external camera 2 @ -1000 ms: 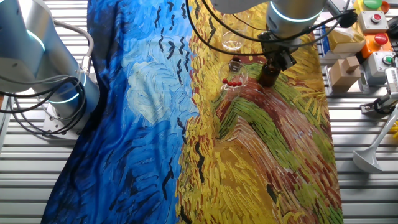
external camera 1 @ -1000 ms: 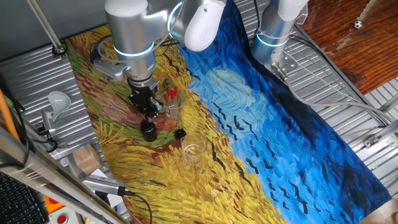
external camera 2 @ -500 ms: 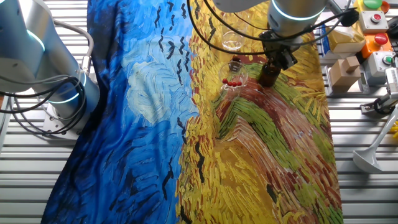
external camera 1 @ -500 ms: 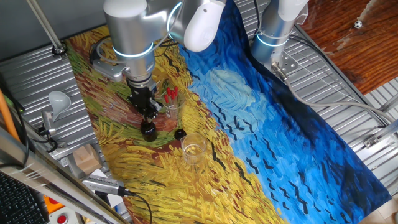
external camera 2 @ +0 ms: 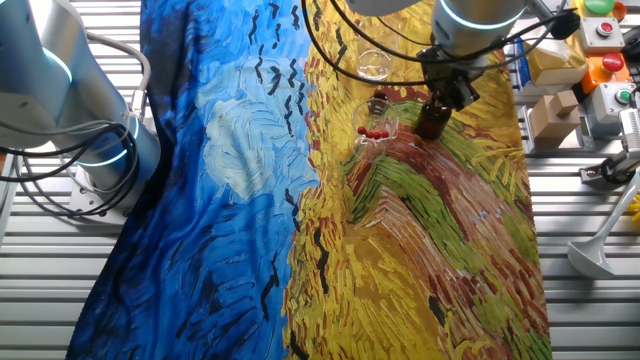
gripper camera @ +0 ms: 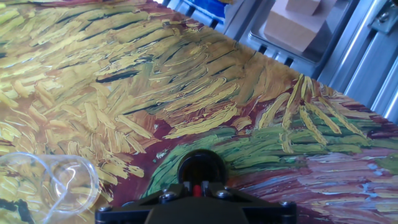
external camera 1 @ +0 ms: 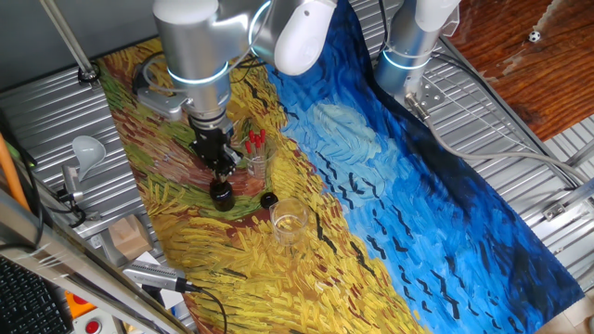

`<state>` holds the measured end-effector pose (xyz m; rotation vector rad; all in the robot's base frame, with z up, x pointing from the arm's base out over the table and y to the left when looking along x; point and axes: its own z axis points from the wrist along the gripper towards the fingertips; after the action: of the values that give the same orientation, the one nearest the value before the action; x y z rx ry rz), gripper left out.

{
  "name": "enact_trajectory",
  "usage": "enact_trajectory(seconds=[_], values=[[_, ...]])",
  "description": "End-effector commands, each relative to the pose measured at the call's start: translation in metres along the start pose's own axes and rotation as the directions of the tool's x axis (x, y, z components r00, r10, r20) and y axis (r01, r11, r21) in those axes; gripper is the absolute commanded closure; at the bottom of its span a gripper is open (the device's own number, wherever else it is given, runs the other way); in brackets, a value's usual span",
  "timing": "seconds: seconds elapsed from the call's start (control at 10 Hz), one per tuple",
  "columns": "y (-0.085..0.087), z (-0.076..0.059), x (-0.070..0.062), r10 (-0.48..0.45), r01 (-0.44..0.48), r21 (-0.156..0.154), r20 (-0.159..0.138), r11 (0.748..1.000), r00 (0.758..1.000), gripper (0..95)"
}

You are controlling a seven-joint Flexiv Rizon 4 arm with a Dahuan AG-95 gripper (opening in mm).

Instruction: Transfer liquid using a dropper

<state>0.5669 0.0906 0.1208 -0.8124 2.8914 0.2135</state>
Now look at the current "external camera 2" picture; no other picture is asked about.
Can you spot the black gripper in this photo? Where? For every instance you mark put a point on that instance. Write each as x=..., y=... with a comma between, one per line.
x=450, y=72

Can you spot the red bulb glass dropper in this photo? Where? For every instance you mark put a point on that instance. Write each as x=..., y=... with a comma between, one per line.
x=361, y=130
x=370, y=135
x=385, y=133
x=377, y=135

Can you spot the clear beaker with liquid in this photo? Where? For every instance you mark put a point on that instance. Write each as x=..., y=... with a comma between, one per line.
x=375, y=70

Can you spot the clear dropper beaker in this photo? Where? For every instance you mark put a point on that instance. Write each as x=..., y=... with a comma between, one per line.
x=375, y=150

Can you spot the brown glass bottle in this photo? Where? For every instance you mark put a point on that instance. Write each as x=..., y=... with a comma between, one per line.
x=432, y=125

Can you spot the black bottle cap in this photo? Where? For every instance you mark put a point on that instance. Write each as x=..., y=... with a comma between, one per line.
x=381, y=94

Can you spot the small cardboard box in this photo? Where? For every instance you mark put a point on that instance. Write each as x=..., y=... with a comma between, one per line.
x=547, y=125

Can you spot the tissue paper pack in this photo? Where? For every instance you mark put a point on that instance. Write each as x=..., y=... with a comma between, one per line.
x=550, y=62

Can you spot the small wooden block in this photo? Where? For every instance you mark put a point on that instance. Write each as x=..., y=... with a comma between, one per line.
x=565, y=102

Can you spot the orange box red button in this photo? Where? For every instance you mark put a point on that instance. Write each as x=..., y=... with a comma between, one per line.
x=607, y=70

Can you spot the grey box red button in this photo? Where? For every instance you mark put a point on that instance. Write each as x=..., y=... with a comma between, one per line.
x=600, y=35

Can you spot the grey box green button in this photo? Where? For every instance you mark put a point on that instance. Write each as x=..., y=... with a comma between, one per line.
x=612, y=102

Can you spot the yellow box green button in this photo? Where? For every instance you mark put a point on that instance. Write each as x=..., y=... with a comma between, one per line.
x=598, y=5

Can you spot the orange round knob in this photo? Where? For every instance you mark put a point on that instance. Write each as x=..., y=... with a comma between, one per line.
x=620, y=10

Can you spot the yellow plastic object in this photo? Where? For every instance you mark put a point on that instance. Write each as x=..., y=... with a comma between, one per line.
x=635, y=210

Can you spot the painted wheatfield print cloth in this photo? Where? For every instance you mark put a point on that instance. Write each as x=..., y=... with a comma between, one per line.
x=225, y=200

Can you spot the silver bracket with black connector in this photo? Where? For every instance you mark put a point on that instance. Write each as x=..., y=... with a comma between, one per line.
x=562, y=25

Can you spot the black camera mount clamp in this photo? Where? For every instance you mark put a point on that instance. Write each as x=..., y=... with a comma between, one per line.
x=610, y=171

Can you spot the silver depth camera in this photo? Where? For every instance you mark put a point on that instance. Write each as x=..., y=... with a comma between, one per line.
x=631, y=130

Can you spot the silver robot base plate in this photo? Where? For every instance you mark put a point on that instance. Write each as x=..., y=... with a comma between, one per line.
x=100, y=205

